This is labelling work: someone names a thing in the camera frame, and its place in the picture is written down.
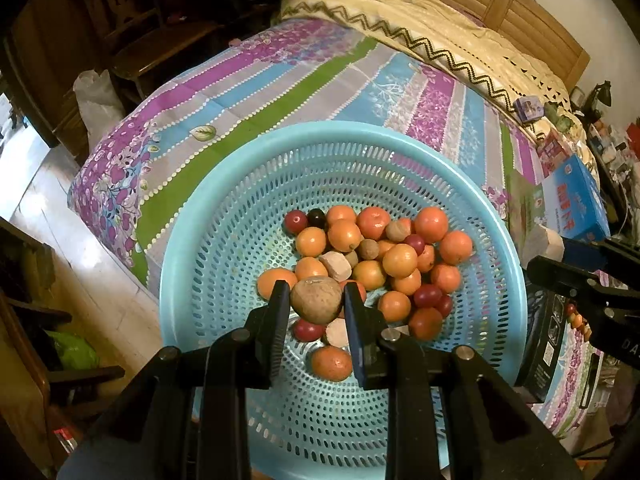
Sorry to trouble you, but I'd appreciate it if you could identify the bright green bag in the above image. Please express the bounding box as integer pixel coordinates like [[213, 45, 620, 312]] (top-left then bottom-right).
[[50, 332, 101, 371]]

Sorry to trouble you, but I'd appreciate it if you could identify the yellow zigzag quilt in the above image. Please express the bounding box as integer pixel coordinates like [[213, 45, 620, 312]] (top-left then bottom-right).
[[280, 0, 571, 136]]

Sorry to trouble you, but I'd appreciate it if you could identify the wooden headboard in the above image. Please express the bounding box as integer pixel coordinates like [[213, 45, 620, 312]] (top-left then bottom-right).
[[400, 0, 591, 86]]

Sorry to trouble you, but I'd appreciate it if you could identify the pile of small fruits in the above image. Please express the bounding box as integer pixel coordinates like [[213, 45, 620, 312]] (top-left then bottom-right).
[[257, 205, 473, 378], [565, 302, 593, 341]]

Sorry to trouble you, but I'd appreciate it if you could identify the dark desk lamp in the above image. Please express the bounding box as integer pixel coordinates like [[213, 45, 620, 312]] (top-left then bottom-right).
[[582, 80, 613, 116]]

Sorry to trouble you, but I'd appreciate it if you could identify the light blue plastic basket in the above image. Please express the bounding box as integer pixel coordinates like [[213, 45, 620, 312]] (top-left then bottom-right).
[[159, 121, 528, 480]]

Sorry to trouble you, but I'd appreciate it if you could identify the blue cardboard box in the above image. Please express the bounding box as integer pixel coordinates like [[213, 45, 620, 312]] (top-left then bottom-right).
[[505, 154, 612, 261]]

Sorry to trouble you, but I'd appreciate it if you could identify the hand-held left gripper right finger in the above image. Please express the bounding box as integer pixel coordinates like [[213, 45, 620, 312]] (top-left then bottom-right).
[[343, 282, 583, 480]]

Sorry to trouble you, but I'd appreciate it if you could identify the purple packet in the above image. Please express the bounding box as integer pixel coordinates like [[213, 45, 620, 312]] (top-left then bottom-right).
[[515, 96, 543, 123]]

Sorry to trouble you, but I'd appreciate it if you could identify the wooden block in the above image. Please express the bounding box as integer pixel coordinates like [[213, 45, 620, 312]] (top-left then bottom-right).
[[520, 225, 563, 271], [318, 251, 359, 281], [325, 321, 353, 348]]

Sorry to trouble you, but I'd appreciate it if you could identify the cluttered dark nightstand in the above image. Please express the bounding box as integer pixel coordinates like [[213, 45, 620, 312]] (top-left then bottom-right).
[[585, 120, 640, 201]]

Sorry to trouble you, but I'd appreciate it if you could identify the wooden chair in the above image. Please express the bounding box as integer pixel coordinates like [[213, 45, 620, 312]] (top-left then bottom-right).
[[65, 0, 226, 106]]

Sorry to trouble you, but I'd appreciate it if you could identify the black cardboard box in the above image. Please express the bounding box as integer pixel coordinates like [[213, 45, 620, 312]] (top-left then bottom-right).
[[517, 287, 568, 401]]

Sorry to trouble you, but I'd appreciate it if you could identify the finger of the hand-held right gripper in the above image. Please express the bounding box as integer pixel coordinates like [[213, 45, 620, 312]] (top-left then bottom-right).
[[527, 255, 640, 311], [562, 239, 640, 281]]

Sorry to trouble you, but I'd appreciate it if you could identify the white plastic bag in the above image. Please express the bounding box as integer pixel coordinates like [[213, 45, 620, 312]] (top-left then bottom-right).
[[74, 70, 126, 136]]

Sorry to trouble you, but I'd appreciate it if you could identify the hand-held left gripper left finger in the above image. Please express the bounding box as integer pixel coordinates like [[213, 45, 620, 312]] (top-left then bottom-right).
[[57, 280, 292, 480]]

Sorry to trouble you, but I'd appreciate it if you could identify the brown longan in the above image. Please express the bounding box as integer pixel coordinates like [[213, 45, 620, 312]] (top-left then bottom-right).
[[290, 276, 345, 325]]

